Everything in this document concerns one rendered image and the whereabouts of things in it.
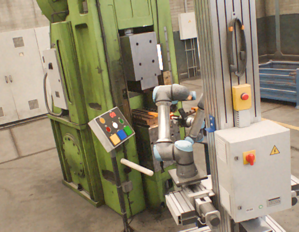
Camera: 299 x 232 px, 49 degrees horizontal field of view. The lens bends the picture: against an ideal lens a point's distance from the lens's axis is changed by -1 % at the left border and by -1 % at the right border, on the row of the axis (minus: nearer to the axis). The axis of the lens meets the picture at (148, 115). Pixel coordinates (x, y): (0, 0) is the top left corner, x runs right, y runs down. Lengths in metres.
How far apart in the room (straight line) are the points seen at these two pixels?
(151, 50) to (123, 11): 0.43
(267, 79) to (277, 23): 5.51
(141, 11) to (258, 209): 2.08
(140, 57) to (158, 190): 1.30
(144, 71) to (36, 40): 5.37
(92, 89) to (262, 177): 1.99
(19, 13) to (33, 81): 1.71
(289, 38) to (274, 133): 10.10
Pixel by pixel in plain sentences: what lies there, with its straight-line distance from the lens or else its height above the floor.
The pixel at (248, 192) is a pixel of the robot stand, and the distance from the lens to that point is 1.86.
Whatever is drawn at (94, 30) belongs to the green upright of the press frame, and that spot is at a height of 1.86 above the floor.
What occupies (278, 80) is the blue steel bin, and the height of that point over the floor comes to 0.47.
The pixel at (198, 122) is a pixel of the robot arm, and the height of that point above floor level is 1.07.
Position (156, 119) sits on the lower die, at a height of 0.95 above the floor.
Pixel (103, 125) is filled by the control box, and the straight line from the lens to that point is 2.63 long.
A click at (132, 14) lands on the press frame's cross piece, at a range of 3.16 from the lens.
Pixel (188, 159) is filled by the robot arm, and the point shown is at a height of 0.94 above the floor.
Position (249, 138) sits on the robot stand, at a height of 1.23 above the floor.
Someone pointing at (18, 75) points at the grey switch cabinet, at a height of 1.11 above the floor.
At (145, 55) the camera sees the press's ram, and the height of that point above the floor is 1.58.
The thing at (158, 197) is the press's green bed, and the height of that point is 0.18.
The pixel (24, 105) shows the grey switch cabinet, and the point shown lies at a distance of 8.17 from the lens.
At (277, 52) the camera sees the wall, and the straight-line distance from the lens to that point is 12.17.
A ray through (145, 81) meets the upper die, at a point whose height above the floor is 1.34.
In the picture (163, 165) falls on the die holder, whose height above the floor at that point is 0.50.
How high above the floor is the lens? 1.86
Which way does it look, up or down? 16 degrees down
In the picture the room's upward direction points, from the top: 8 degrees counter-clockwise
